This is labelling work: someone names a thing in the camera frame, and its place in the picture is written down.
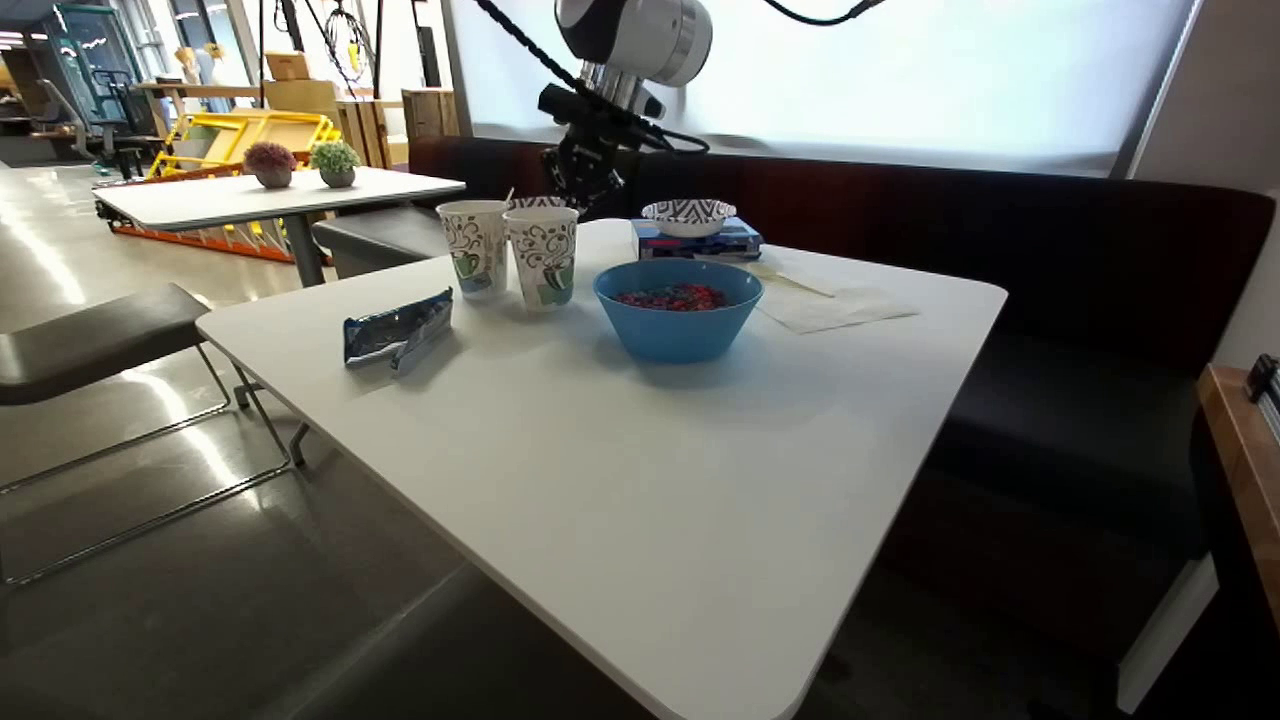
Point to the colourful candy pile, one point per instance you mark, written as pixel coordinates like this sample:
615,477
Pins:
675,298

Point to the black stool with metal frame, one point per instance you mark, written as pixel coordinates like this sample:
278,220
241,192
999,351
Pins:
82,341

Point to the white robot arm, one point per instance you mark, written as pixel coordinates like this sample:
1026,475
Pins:
652,32

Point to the yellow metal frame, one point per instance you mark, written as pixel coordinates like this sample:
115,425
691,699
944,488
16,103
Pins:
221,139

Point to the blue plastic bowl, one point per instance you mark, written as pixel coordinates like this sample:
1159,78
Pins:
676,337

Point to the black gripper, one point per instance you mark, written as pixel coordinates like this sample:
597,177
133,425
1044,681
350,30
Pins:
603,126

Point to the white paper towel sheet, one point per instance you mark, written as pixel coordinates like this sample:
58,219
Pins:
832,305

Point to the blue cookie wrapper packet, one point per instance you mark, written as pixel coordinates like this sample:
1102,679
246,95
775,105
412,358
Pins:
393,329

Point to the frosted window pane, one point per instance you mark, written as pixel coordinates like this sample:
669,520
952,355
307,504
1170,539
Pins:
865,83

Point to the blue cookie box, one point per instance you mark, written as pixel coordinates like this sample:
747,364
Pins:
722,247

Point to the red potted plant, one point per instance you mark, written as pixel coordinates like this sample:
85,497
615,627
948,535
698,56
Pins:
269,165

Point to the white side table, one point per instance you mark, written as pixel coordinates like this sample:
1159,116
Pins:
241,200

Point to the patterned paper cup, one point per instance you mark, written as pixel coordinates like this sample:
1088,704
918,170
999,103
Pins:
476,253
546,265

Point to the patterned paper bowl with beans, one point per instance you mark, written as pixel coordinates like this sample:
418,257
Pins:
540,200

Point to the wooden counter edge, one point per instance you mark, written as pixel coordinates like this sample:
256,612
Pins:
1247,467

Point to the wooden crate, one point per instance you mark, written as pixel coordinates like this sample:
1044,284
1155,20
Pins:
424,126

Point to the cardboard box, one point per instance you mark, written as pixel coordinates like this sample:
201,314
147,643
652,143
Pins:
303,95

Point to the green potted plant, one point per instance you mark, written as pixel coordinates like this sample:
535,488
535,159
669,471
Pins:
333,165

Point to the dark upholstered booth bench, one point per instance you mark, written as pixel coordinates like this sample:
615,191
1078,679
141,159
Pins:
1065,403

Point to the blue white patterned paper bowl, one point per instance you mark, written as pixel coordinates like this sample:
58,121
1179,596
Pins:
691,219

